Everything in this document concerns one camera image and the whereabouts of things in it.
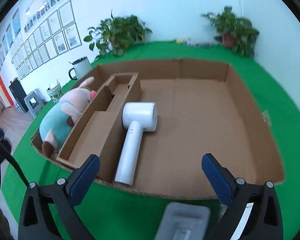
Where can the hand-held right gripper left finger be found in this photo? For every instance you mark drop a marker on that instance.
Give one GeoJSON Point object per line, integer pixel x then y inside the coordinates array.
{"type": "Point", "coordinates": [86, 175]}

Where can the small printed packet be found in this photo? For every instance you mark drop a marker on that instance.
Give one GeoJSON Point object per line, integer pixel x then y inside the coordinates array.
{"type": "Point", "coordinates": [197, 44]}

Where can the green and white straw cup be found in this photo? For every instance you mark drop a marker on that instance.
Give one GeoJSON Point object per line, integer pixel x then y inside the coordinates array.
{"type": "Point", "coordinates": [55, 93]}

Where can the grey plastic stool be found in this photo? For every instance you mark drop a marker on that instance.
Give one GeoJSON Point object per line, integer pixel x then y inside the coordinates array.
{"type": "Point", "coordinates": [33, 102]}

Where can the green plant in red pot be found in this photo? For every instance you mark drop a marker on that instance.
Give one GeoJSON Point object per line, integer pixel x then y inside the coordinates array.
{"type": "Point", "coordinates": [232, 27]}

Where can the framed wall certificates group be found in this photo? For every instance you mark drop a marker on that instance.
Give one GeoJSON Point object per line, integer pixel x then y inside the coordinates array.
{"type": "Point", "coordinates": [55, 37]}

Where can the white mug with black rim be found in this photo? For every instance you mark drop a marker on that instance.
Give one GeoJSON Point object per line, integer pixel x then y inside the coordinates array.
{"type": "Point", "coordinates": [82, 67]}

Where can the pink pig plush toy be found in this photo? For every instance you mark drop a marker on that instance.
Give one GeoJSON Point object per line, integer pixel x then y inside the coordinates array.
{"type": "Point", "coordinates": [56, 120]}

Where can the blue wall posters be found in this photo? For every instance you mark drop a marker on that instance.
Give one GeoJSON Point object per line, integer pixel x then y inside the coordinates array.
{"type": "Point", "coordinates": [15, 22]}

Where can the white hair dryer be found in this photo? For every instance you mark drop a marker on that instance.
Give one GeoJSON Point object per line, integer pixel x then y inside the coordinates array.
{"type": "Point", "coordinates": [130, 150]}

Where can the large cardboard box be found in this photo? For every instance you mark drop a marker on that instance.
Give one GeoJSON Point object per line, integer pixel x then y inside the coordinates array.
{"type": "Point", "coordinates": [202, 130]}

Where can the bushy potted green plant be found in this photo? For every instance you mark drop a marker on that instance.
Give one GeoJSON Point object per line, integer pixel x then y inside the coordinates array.
{"type": "Point", "coordinates": [122, 32]}

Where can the small yellow item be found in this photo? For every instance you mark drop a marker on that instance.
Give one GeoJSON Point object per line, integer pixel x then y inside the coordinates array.
{"type": "Point", "coordinates": [181, 40]}

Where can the green and white medicine box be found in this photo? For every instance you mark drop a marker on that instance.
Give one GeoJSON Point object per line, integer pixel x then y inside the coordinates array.
{"type": "Point", "coordinates": [245, 215]}

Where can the narrow cardboard box insert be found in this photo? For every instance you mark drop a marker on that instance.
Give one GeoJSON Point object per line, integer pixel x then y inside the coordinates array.
{"type": "Point", "coordinates": [95, 140]}

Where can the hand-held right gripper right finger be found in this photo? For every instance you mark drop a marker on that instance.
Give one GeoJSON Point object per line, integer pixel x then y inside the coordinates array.
{"type": "Point", "coordinates": [216, 177]}

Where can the grey folding phone stand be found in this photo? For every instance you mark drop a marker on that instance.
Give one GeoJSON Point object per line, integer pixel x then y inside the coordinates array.
{"type": "Point", "coordinates": [182, 220]}

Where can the black cabinet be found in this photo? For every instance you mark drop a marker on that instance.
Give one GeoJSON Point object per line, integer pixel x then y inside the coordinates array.
{"type": "Point", "coordinates": [17, 92]}

